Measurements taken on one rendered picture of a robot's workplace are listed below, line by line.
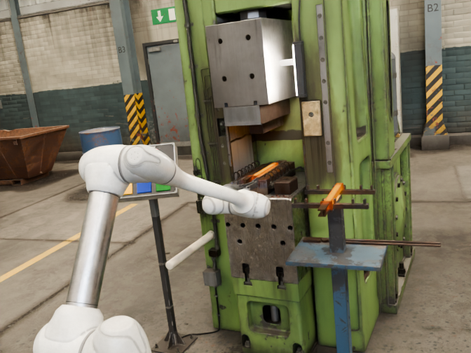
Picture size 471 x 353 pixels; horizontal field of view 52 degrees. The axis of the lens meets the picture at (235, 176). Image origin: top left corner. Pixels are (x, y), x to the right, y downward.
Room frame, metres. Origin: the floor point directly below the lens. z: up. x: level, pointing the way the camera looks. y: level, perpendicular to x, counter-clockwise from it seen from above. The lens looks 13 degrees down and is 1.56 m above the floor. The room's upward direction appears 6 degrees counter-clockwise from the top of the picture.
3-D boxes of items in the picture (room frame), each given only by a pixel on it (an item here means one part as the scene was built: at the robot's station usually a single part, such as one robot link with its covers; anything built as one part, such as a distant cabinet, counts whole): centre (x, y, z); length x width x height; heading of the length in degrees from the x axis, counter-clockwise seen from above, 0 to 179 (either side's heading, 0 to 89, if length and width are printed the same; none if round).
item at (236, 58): (2.57, -0.20, 1.56); 0.42 x 0.39 x 0.40; 152
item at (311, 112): (2.38, -0.40, 1.27); 0.09 x 0.02 x 0.17; 62
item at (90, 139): (6.90, 1.84, 0.44); 0.59 x 0.59 x 0.88
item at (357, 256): (2.01, -0.42, 0.71); 0.40 x 0.30 x 0.02; 66
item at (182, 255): (2.48, 0.28, 0.62); 0.44 x 0.05 x 0.05; 152
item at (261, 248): (2.57, -0.21, 0.69); 0.56 x 0.38 x 0.45; 152
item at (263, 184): (2.59, -0.16, 0.96); 0.42 x 0.20 x 0.09; 152
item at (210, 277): (2.68, 0.20, 0.36); 0.09 x 0.07 x 0.12; 62
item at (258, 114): (2.59, -0.16, 1.32); 0.42 x 0.20 x 0.10; 152
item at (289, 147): (2.85, -0.35, 1.37); 0.41 x 0.10 x 0.91; 62
